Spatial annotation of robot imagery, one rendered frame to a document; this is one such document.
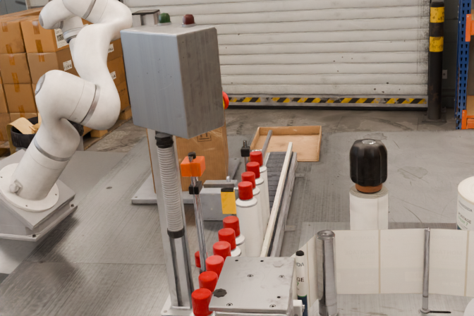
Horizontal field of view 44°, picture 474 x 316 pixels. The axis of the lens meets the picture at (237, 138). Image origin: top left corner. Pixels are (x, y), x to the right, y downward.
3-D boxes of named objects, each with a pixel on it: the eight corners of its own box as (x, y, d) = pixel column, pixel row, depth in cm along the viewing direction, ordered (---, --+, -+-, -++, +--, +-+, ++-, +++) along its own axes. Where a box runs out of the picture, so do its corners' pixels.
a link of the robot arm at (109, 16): (51, 123, 161) (105, 143, 169) (69, 99, 154) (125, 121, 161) (78, 3, 192) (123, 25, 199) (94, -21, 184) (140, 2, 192)
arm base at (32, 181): (23, 220, 169) (50, 177, 161) (-17, 173, 173) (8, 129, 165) (69, 201, 186) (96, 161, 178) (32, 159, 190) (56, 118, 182)
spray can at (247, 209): (260, 267, 139) (254, 187, 132) (238, 266, 140) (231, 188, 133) (263, 256, 144) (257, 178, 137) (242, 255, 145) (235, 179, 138)
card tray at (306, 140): (318, 161, 214) (318, 151, 212) (247, 162, 219) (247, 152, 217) (321, 134, 242) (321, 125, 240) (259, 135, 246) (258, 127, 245)
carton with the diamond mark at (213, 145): (227, 188, 192) (219, 108, 184) (154, 193, 193) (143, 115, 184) (228, 156, 221) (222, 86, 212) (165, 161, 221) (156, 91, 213)
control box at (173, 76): (187, 140, 105) (175, 34, 99) (132, 125, 117) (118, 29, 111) (228, 125, 112) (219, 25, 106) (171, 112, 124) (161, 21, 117)
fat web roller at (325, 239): (339, 323, 117) (336, 239, 111) (316, 322, 118) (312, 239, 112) (339, 310, 121) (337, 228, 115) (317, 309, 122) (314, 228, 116)
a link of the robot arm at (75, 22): (64, 29, 221) (87, 26, 226) (54, -4, 221) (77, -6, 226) (57, 37, 227) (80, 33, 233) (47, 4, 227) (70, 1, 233)
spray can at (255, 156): (269, 227, 158) (264, 156, 151) (250, 227, 159) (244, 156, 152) (271, 219, 163) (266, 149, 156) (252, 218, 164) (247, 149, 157)
